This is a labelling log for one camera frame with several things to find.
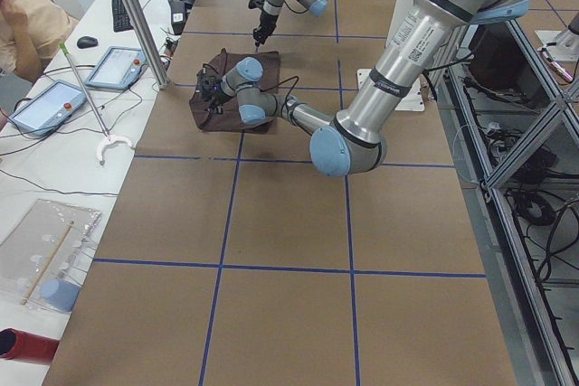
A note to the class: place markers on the clear plastic tray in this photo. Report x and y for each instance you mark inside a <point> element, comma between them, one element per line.
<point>52,240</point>

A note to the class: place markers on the brown t-shirt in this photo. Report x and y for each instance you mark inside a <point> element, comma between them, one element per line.
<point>244,76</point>

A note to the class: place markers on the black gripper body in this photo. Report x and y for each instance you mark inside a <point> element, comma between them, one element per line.
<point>264,23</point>
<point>217,96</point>

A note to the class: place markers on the far blue teach pendant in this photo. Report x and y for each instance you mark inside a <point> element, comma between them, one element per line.
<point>118,69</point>

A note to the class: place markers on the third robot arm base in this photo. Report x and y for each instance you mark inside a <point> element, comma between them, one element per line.
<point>561,46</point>

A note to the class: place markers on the seated person beige shirt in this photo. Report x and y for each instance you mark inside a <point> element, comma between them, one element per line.
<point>31,34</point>

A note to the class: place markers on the light blue cup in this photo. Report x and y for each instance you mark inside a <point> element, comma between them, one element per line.
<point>60,294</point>

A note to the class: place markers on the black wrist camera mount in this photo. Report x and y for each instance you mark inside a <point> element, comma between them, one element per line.
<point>256,4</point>

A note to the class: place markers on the blue teach pendant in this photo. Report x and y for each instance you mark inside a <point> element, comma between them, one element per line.
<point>118,69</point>
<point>49,109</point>

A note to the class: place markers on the near blue teach pendant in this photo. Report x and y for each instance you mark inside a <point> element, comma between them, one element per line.
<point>49,109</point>

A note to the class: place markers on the black computer mouse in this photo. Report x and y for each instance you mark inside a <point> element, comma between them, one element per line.
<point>86,42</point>

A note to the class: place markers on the aluminium frame post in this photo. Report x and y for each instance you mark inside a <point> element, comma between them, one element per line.
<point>147,42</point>

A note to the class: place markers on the red cylinder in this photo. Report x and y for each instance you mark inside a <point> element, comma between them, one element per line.
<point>21,346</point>

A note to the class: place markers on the black keyboard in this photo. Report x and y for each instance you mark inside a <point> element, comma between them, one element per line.
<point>120,18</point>

